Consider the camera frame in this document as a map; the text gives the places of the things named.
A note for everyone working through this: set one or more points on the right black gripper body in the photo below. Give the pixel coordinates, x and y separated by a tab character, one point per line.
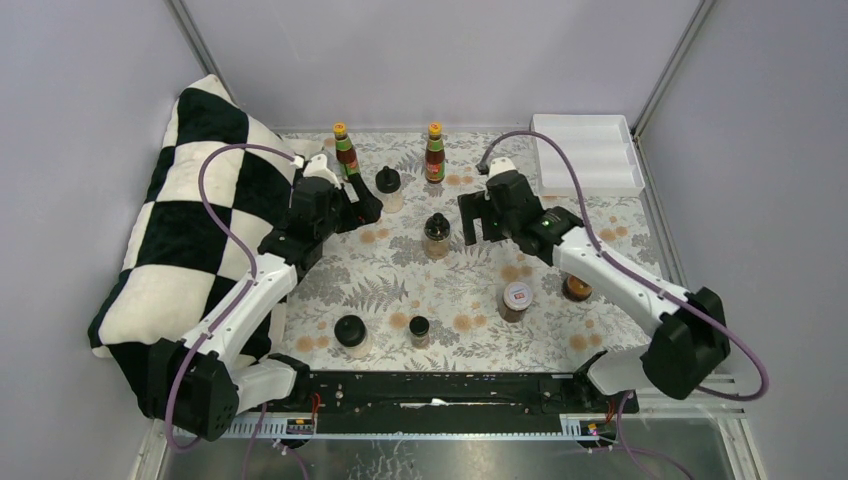
504	225

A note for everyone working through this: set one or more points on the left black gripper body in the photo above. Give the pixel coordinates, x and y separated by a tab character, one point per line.
329	225

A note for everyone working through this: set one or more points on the black cap brown spice shaker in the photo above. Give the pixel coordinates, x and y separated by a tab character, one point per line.
436	236

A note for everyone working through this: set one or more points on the red lid sauce jar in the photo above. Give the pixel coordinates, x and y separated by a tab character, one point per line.
575	289

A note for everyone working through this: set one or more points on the white plastic organizer tray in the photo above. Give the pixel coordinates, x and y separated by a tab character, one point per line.
600	149

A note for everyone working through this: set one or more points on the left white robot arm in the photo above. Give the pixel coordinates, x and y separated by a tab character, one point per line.
194	383

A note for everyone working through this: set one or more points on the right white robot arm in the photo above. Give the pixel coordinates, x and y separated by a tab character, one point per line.
683	349

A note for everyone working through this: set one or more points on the black cap white bean jar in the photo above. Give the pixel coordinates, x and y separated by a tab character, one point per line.
389	184

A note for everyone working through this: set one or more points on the green label sauce bottle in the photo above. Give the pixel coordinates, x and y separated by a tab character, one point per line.
345	151

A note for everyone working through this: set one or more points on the red label sauce bottle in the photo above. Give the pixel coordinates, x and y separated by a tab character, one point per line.
435	154

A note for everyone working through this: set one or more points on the white lid brown jar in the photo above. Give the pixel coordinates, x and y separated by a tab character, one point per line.
514	301

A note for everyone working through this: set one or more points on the floral table mat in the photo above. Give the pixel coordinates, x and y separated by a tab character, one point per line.
382	274

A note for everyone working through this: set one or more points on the black white checkered pillow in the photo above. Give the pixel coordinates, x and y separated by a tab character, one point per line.
221	182

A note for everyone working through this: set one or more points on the large black lid jar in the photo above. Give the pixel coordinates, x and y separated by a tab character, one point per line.
352	334

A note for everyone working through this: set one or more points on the small black cap spice jar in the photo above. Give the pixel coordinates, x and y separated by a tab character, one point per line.
419	331

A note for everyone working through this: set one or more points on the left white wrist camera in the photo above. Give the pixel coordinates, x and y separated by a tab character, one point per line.
319	166

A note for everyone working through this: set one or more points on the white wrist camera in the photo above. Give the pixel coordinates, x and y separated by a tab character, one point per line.
319	166
491	168

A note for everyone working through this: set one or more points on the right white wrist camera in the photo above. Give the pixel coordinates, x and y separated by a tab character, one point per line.
491	168

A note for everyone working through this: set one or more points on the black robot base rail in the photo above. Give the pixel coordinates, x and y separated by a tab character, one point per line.
422	405

